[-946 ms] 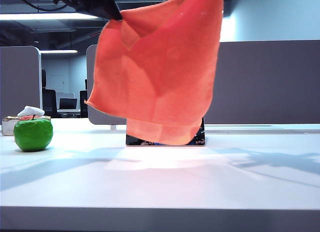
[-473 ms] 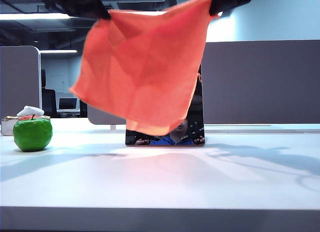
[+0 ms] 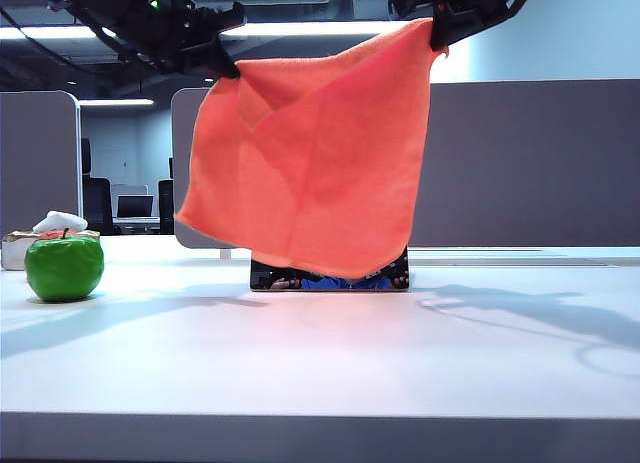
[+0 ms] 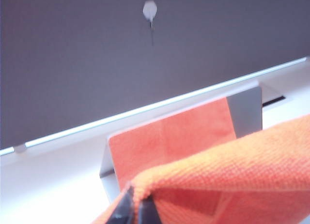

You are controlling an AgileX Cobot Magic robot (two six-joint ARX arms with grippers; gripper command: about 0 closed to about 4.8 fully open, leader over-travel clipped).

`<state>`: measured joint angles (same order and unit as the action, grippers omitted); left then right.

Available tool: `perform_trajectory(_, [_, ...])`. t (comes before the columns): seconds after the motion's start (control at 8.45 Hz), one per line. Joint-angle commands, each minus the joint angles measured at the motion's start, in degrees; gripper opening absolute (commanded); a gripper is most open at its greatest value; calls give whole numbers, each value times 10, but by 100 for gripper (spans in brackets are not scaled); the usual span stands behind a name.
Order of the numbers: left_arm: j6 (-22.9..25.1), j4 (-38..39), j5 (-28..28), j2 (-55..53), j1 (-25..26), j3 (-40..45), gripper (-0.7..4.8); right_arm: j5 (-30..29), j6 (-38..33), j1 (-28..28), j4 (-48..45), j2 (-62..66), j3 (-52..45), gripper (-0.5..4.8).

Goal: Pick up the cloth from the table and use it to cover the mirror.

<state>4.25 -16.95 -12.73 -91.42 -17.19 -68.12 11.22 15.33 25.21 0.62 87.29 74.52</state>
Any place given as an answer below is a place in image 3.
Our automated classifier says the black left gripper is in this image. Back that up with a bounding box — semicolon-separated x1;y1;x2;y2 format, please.
159;1;248;80

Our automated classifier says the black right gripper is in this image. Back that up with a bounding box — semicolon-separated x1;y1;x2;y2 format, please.
397;0;539;52

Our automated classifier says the orange microfiber cloth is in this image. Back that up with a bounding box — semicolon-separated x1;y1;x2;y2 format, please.
173;16;451;280

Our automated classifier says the black framed standing mirror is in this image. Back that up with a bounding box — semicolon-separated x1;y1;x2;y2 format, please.
249;247;411;292

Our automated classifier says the short ceiling light strip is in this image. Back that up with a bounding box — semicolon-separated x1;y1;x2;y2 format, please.
78;98;154;107

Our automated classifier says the wide grey desk partition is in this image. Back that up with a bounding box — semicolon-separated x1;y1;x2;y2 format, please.
170;78;640;248

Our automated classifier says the dark laptop screen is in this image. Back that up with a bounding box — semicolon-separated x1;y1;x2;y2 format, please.
115;195;154;219

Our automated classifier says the white background desk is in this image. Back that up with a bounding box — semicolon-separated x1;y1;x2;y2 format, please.
112;216;161;234

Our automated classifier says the tall black office chair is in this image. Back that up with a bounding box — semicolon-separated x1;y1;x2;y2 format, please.
81;138;114;234

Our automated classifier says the narrow grey desk partition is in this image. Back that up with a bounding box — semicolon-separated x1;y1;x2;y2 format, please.
0;90;83;237

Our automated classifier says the white tissue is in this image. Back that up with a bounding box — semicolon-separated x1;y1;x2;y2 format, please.
32;210;89;233

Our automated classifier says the green apple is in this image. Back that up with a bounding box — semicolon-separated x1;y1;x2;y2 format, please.
24;227;105;303

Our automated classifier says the gold and white tissue box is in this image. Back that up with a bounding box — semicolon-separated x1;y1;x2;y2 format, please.
1;230;101;271

